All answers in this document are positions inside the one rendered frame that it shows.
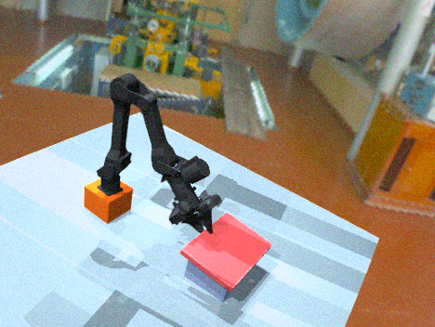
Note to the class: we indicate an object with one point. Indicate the light blue box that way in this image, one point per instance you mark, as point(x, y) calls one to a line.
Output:
point(204, 281)

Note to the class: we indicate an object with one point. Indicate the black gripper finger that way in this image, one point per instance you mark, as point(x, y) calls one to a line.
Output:
point(194, 222)
point(206, 219)

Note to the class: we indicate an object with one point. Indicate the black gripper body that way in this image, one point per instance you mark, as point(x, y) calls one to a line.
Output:
point(199, 205)

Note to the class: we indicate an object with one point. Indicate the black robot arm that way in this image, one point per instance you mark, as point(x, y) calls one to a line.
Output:
point(126, 90)

